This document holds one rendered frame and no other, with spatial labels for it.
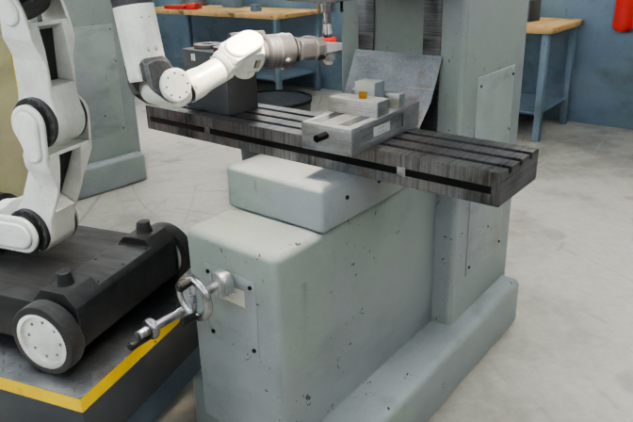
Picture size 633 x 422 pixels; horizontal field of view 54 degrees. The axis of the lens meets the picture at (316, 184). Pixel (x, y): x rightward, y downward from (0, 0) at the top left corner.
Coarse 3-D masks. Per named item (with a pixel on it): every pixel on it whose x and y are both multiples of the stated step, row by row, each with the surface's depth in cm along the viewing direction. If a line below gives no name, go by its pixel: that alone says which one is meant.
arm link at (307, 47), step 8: (280, 40) 159; (288, 40) 160; (296, 40) 163; (304, 40) 163; (312, 40) 163; (320, 40) 163; (288, 48) 160; (296, 48) 161; (304, 48) 162; (312, 48) 163; (320, 48) 162; (288, 56) 160; (296, 56) 161; (304, 56) 162; (312, 56) 163; (320, 56) 163; (288, 64) 163
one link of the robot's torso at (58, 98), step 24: (0, 0) 155; (24, 24) 156; (48, 24) 163; (72, 24) 170; (24, 48) 160; (48, 48) 168; (72, 48) 169; (24, 72) 164; (48, 72) 162; (72, 72) 170; (24, 96) 167; (48, 96) 164; (72, 96) 171; (48, 120) 165; (72, 120) 171; (48, 144) 168
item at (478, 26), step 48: (384, 0) 196; (432, 0) 186; (480, 0) 186; (528, 0) 216; (384, 48) 201; (432, 48) 190; (480, 48) 193; (432, 96) 195; (480, 96) 199; (480, 240) 223; (432, 288) 217; (480, 288) 234
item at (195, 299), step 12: (192, 276) 146; (216, 276) 152; (228, 276) 152; (180, 288) 143; (192, 288) 146; (204, 288) 144; (216, 288) 152; (228, 288) 152; (180, 300) 150; (192, 300) 146; (204, 300) 144; (192, 312) 149; (204, 312) 145
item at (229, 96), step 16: (192, 48) 199; (208, 48) 195; (192, 64) 197; (240, 80) 192; (208, 96) 196; (224, 96) 190; (240, 96) 193; (256, 96) 198; (224, 112) 192; (240, 112) 194
